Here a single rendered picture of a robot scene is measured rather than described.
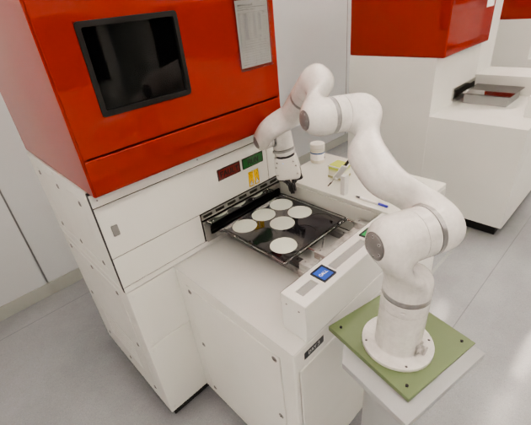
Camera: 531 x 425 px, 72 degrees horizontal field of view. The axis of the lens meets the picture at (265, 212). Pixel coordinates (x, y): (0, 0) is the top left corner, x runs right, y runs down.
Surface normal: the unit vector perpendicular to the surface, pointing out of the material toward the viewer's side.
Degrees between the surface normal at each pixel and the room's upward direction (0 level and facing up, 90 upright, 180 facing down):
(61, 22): 90
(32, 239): 90
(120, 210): 90
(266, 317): 0
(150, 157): 90
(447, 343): 3
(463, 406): 0
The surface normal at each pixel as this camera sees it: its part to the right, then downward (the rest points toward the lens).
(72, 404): -0.10, -0.86
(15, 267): 0.70, 0.31
